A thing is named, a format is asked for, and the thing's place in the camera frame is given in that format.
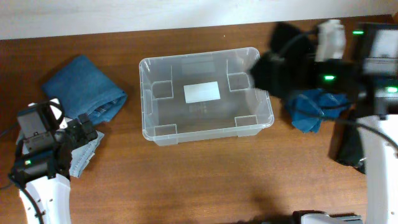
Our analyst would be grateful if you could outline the dark teal garment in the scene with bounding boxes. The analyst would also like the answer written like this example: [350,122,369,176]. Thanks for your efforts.
[285,89,352,133]

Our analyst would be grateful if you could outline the black garment with tape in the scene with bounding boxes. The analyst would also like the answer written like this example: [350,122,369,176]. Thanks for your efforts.
[335,124,366,174]

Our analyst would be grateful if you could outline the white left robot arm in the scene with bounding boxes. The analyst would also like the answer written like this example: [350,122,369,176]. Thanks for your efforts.
[8,113,104,223]

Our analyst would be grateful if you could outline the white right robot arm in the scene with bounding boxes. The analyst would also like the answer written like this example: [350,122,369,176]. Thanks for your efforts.
[315,19,397,223]

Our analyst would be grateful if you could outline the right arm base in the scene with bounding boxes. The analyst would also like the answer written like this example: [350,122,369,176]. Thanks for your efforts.
[291,210,364,224]

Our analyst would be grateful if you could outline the folded light blue jeans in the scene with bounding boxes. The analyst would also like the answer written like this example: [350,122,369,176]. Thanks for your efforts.
[19,131,104,177]

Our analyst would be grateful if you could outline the folded blue denim jeans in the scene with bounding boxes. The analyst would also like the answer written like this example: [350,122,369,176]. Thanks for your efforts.
[42,55,127,125]

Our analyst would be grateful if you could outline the clear plastic storage bin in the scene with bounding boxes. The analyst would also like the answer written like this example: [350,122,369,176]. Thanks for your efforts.
[139,47,274,146]

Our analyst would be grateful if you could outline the white label in bin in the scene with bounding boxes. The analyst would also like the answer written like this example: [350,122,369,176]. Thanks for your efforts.
[183,82,221,103]

